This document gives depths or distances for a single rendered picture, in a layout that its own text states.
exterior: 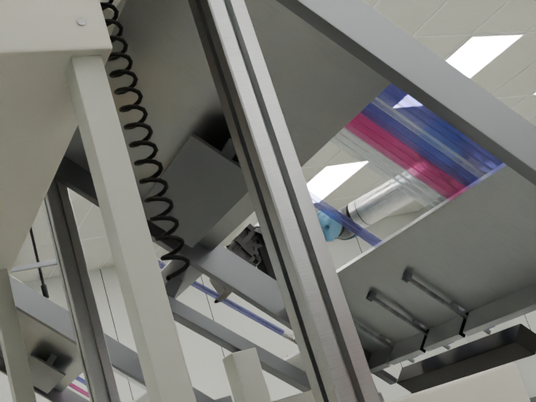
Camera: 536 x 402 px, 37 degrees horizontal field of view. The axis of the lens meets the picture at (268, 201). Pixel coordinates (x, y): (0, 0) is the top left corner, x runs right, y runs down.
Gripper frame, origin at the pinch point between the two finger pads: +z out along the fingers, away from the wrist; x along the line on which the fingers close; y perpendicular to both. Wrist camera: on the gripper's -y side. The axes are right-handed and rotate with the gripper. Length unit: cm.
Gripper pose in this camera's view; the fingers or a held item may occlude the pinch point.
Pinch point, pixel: (222, 299)
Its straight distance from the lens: 189.0
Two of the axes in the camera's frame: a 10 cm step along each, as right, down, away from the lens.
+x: 4.0, -3.8, -8.4
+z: -5.6, 6.3, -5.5
